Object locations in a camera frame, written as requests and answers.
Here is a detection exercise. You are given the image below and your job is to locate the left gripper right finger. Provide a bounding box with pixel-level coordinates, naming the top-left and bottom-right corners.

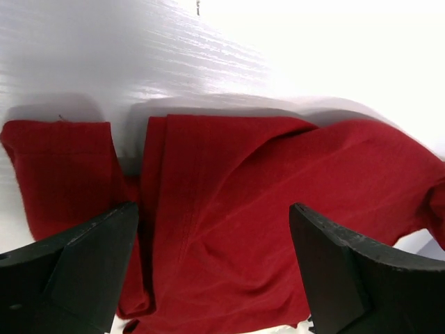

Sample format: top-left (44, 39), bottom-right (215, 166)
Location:
top-left (289, 204), bottom-right (444, 334)

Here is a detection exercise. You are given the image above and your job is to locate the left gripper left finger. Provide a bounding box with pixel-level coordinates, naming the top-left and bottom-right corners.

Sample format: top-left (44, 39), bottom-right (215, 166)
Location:
top-left (1, 202), bottom-right (138, 334)

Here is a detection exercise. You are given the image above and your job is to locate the red t shirt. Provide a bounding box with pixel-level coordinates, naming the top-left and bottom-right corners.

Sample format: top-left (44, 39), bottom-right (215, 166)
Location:
top-left (1, 115), bottom-right (444, 333)

